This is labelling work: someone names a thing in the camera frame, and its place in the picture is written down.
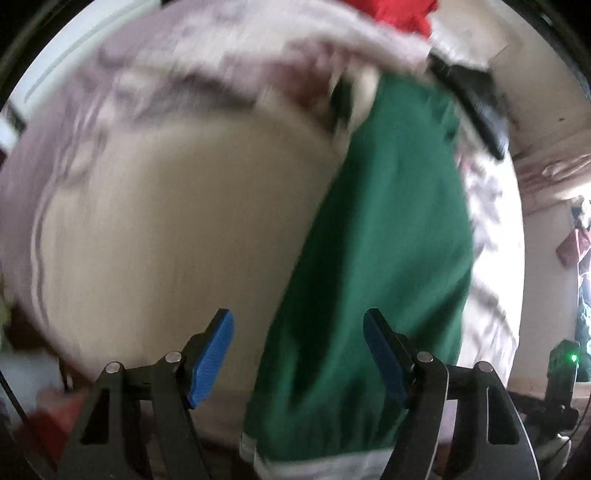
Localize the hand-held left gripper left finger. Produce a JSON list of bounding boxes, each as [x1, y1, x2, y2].
[[55, 308, 235, 480]]

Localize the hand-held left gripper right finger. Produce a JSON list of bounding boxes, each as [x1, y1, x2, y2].
[[362, 308, 539, 480]]

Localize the green and cream varsity jacket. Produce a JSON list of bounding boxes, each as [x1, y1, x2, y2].
[[34, 74, 476, 480]]

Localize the teal cloth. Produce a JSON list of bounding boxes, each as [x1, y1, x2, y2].
[[575, 277, 591, 358]]

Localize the maroon cloth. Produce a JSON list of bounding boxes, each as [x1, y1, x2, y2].
[[556, 228, 591, 268]]

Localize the red box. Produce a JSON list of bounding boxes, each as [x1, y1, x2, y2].
[[28, 390, 88, 462]]

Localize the pink lace curtain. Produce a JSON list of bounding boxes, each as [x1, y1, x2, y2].
[[512, 152, 591, 213]]

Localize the purple floral blanket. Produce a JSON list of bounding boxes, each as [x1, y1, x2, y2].
[[0, 0, 525, 416]]

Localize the white sliding-door wardrobe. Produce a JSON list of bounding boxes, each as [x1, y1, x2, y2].
[[0, 0, 158, 153]]

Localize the red duvet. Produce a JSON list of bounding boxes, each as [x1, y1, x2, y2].
[[369, 0, 439, 38]]

